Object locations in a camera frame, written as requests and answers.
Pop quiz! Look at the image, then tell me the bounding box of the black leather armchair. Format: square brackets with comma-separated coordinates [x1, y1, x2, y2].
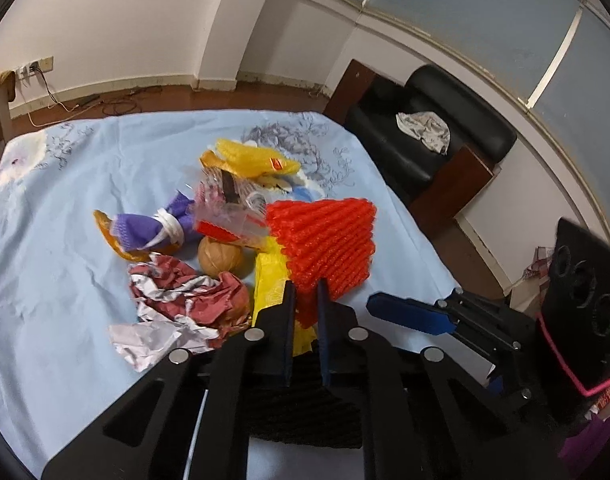
[325, 59, 518, 238]

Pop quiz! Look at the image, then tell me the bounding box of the yellow packet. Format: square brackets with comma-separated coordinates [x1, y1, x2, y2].
[252, 250, 318, 356]

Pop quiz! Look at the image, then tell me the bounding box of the red foam net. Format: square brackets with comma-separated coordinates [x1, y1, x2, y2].
[266, 199, 378, 331]

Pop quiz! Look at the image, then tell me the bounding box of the clear plastic wrapper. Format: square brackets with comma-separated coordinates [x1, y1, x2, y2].
[192, 167, 273, 251]

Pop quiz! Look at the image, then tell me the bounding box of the crumpled printed packaging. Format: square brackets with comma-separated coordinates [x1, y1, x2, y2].
[522, 245, 556, 287]

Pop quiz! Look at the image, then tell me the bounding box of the purple foam net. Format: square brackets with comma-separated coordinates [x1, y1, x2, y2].
[110, 189, 196, 252]

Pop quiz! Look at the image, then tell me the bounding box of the wall socket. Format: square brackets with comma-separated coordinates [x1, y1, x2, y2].
[15, 57, 54, 79]

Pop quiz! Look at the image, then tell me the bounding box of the blue white wrapper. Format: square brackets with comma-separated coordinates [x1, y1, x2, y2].
[285, 182, 326, 206]

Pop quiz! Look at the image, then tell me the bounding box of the crumpled red white paper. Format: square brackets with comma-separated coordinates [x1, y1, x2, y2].
[109, 254, 253, 373]

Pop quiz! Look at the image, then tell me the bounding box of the tan twine ball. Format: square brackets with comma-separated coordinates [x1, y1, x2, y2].
[198, 237, 244, 278]

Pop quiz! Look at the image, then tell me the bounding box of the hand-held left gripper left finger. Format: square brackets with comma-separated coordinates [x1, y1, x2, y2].
[41, 280, 298, 480]

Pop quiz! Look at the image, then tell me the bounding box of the white cable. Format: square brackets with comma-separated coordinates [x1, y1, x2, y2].
[26, 72, 78, 128]

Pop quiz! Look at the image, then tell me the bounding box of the purple cloth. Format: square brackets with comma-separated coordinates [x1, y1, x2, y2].
[559, 407, 610, 467]

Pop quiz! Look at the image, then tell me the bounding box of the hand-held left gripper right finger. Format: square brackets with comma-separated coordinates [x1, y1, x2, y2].
[316, 279, 570, 480]

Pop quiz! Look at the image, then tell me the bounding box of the crumpled grey white cloth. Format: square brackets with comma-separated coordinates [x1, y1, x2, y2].
[396, 111, 452, 156]

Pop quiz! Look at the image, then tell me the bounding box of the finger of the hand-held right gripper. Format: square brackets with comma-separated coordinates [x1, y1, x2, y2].
[366, 287, 536, 356]
[485, 355, 533, 403]

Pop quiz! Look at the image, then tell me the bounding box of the wooden bed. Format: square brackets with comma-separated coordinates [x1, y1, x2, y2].
[0, 80, 16, 161]

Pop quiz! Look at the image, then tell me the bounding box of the frosted glass window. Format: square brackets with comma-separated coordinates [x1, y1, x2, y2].
[360, 0, 610, 196]

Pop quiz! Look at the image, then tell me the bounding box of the pink cord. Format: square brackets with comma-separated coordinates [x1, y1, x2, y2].
[537, 310, 610, 397]

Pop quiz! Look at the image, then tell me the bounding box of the light blue floral sheet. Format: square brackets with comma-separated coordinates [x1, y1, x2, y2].
[0, 109, 460, 480]

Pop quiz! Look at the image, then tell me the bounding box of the black cable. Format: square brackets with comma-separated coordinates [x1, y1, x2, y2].
[99, 87, 166, 117]

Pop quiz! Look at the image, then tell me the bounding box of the black foam net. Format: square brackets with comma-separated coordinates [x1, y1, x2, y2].
[245, 350, 363, 451]

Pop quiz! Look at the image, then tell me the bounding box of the yellow crumpled wrapper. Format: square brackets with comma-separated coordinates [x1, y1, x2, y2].
[215, 138, 303, 181]

